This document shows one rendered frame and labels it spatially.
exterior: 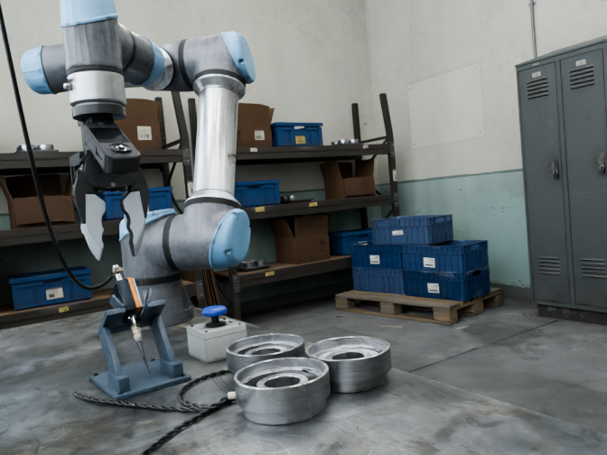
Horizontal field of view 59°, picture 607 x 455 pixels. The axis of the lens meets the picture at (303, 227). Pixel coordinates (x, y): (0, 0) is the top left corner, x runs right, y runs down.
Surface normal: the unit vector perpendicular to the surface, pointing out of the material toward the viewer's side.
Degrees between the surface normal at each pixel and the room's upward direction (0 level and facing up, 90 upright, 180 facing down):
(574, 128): 90
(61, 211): 84
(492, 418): 0
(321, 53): 90
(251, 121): 93
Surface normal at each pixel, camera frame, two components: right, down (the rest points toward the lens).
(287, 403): 0.14, 0.04
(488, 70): -0.83, 0.10
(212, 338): 0.55, 0.00
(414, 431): -0.09, -0.99
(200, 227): -0.25, -0.29
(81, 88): -0.22, 0.07
